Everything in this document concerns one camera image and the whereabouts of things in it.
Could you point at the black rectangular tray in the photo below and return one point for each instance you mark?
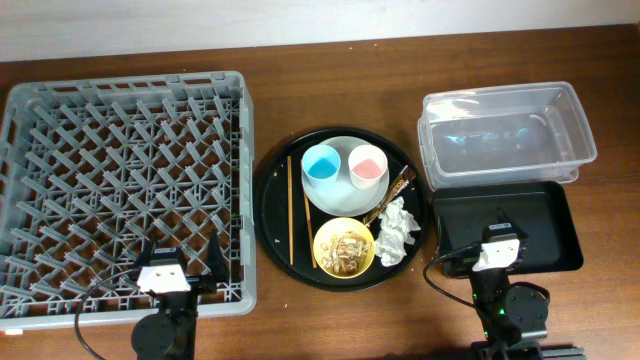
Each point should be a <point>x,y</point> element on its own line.
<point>538,210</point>

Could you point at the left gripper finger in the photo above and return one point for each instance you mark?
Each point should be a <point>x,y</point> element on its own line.
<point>145,257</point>
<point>215,261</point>

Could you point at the clear plastic bin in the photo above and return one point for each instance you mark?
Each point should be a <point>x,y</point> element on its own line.
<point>504,134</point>

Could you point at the wooden chopstick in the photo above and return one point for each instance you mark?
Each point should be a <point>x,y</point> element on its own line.
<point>309,229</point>
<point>290,210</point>

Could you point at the white tissue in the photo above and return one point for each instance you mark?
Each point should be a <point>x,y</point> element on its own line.
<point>396,227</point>

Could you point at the yellow bowl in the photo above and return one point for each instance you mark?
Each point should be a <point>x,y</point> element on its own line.
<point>340,226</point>

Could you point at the food scraps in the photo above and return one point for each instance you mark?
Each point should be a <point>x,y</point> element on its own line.
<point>345,255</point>

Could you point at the blue plastic cup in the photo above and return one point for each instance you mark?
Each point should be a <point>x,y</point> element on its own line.
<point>321,164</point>

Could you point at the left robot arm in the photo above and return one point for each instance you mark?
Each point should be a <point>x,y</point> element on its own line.
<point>170,333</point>

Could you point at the grey dishwasher rack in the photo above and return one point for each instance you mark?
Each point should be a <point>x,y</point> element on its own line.
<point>94,170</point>

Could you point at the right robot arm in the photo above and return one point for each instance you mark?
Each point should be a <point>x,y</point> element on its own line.
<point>513,315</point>

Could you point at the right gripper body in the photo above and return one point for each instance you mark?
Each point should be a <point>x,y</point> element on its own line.
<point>500,232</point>

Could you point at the pink plastic cup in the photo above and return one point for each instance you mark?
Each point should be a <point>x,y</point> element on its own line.
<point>367,164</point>

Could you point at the brown snack wrapper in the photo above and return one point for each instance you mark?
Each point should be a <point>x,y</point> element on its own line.
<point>404,178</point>

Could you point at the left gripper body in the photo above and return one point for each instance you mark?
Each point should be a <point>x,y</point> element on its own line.
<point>198,284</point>

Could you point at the round black tray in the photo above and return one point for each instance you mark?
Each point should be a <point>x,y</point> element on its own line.
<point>271,214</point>

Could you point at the grey round plate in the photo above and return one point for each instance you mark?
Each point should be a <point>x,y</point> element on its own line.
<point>342,198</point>

